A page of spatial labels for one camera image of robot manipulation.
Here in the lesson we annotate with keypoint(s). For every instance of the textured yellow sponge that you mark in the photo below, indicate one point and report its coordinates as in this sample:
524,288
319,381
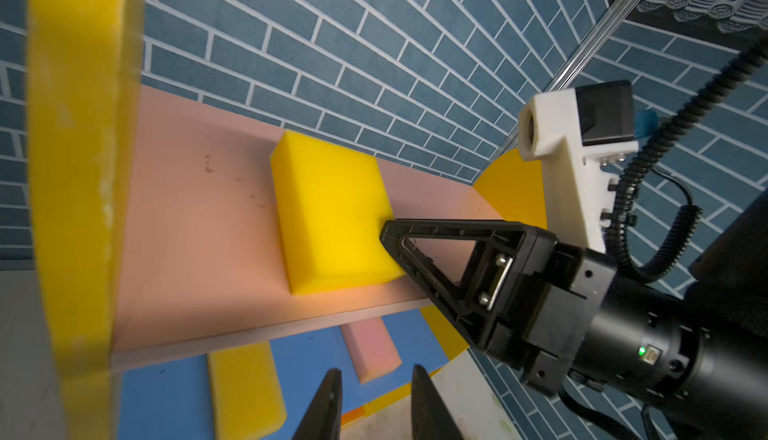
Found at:
246,394

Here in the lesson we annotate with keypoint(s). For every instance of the aluminium right corner post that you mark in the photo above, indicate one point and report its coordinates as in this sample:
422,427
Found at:
547,42

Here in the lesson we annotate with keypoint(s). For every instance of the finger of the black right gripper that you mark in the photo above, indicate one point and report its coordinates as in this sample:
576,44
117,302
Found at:
473,271

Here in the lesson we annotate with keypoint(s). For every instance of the small yellow sponge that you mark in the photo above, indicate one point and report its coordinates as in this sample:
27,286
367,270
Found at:
332,204

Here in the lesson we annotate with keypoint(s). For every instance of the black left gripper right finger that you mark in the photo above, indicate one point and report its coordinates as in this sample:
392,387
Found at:
430,418

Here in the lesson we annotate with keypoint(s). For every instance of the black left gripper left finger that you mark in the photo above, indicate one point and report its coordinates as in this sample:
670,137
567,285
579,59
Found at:
322,419

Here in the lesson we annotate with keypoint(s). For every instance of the yellow pink blue wooden shelf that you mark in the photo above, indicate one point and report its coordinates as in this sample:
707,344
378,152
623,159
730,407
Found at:
129,257

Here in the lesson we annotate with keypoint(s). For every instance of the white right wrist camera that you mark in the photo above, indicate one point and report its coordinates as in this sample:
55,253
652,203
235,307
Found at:
574,133

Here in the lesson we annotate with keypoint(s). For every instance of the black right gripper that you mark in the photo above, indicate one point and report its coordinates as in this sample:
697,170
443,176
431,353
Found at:
555,311

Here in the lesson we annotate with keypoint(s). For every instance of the pink rectangular sponge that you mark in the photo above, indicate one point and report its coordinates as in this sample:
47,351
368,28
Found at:
371,349

